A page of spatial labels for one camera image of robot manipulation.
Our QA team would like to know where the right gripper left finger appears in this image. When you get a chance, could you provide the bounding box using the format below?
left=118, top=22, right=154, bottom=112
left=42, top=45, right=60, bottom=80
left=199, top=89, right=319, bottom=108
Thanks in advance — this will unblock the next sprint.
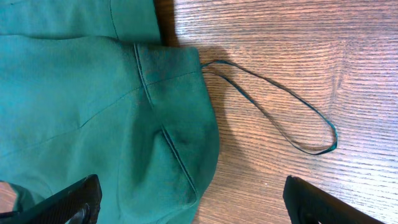
left=1, top=174, right=102, bottom=224

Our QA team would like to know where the green cloth garment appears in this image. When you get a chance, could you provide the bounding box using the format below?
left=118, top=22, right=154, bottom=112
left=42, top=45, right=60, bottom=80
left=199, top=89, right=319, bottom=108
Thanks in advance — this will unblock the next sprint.
left=1, top=0, right=220, bottom=223

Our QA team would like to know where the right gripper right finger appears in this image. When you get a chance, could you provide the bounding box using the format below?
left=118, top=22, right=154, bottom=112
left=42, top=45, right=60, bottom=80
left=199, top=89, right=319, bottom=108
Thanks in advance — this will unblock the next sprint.
left=283, top=175, right=382, bottom=224

